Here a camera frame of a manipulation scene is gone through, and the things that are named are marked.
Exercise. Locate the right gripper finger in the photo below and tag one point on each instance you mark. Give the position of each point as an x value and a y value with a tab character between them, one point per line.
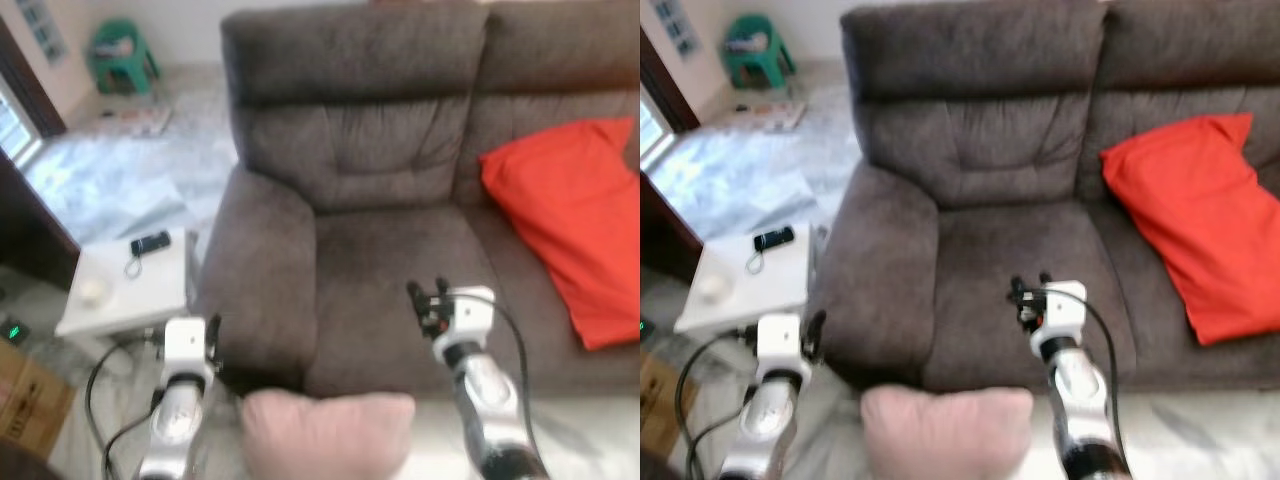
414	293
1045	279
441	286
1017	287

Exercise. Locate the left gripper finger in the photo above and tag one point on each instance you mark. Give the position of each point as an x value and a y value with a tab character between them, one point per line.
214	326
818	320

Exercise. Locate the pink pillow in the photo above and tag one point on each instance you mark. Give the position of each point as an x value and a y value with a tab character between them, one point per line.
945	432
330	435

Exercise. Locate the brown fabric sofa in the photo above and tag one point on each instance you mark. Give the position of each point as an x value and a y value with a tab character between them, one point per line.
380	250
1000	250

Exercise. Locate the red pillow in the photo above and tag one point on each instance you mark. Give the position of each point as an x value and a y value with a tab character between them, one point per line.
570	220
1195	220

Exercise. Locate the printed floor mat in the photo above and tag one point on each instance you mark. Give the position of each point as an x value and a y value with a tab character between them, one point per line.
770	115
135	120

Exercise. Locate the white side table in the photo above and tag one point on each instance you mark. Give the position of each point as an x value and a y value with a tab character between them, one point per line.
130	295
745	290

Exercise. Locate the small white round object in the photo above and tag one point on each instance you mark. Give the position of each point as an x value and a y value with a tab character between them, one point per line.
713	288
94	291

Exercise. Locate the brown cardboard box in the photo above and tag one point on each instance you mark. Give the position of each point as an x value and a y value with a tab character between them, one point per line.
660	400
32	405

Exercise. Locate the dark wooden door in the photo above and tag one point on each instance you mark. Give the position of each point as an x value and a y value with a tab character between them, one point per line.
30	235
665	235

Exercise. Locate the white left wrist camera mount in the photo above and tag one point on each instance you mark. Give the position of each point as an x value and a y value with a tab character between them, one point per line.
185	345
782	345

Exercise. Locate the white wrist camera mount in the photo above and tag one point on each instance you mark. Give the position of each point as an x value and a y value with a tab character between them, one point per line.
185	345
782	345
472	315
1065	310

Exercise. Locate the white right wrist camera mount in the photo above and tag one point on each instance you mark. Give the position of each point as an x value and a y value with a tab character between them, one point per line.
1065	310
472	315

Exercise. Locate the dark wooden door frame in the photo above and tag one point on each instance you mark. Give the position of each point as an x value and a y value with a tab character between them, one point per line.
35	90
672	95

